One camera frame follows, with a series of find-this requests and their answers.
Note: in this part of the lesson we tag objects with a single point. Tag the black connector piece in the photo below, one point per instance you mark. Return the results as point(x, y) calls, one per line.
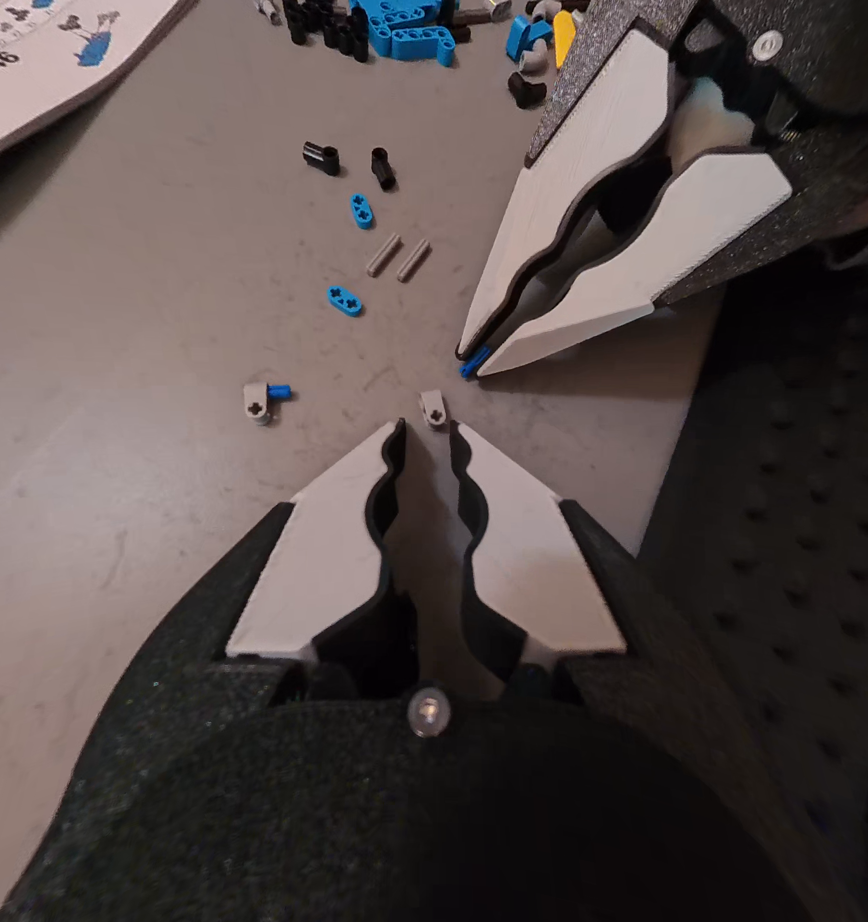
point(321, 158)
point(383, 168)

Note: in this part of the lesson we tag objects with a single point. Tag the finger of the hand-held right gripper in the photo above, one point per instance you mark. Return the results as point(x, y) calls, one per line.
point(592, 137)
point(693, 230)

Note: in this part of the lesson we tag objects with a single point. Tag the grey desk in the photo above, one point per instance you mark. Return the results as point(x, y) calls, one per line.
point(153, 360)

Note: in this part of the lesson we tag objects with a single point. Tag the grey connector piece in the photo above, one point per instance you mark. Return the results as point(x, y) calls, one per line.
point(256, 403)
point(434, 410)

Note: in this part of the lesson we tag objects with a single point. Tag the open instruction booklet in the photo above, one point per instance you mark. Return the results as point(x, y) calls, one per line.
point(45, 79)

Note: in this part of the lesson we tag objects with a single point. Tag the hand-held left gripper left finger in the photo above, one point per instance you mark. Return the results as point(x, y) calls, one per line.
point(311, 562)

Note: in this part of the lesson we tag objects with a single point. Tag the pile of small building pieces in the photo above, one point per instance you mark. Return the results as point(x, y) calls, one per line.
point(405, 36)

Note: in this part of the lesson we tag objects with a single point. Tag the blue two-hole beam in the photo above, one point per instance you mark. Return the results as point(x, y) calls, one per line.
point(362, 211)
point(344, 301)

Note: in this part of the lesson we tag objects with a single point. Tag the blue pin piece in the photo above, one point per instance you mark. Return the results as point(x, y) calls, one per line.
point(280, 392)
point(472, 364)

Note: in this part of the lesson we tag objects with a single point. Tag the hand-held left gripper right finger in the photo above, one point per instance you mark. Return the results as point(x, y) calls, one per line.
point(549, 576)

